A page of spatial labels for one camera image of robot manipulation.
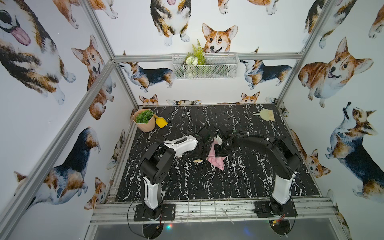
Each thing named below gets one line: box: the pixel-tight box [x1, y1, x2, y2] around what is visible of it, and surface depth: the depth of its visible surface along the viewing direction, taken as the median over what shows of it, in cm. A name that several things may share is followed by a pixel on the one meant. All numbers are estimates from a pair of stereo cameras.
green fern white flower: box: [185, 39, 207, 66], surface depth 84 cm
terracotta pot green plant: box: [132, 108, 156, 133], surface depth 99 cm
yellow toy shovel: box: [153, 113, 169, 129], surface depth 112 cm
